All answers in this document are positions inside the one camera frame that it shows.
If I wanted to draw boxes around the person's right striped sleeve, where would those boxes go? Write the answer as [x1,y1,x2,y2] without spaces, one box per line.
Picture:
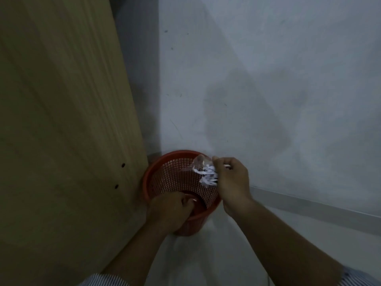
[338,266,381,286]

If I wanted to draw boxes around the red mesh waste basket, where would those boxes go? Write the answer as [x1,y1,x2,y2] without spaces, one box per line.
[142,150,222,237]

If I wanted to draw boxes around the person's striped sleeve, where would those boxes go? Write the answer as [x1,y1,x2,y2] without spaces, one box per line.
[338,266,381,286]
[78,273,130,286]

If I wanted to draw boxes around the person's left hand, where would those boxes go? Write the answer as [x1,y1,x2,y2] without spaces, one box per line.
[146,192,196,235]

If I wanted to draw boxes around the clear plastic bag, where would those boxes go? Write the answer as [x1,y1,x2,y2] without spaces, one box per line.
[190,154,221,188]

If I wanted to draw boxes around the person's left striped sleeve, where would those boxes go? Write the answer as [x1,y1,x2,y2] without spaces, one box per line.
[78,273,130,286]

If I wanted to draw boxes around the grey wall baseboard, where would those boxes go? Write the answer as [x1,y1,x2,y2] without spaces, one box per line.
[249,185,381,236]

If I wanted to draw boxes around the person's right hand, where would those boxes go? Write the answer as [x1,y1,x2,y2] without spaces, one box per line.
[212,157,254,217]

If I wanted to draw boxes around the white shredded paper strips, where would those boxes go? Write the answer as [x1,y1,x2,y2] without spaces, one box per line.
[193,164,220,188]

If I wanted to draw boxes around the light wooden cabinet panel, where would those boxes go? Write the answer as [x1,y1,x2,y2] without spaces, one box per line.
[0,0,150,286]

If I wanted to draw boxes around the person's right forearm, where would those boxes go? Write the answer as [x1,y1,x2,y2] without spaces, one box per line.
[225,198,347,286]

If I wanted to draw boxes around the person's left forearm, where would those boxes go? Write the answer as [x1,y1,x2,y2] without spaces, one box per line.
[101,225,174,279]

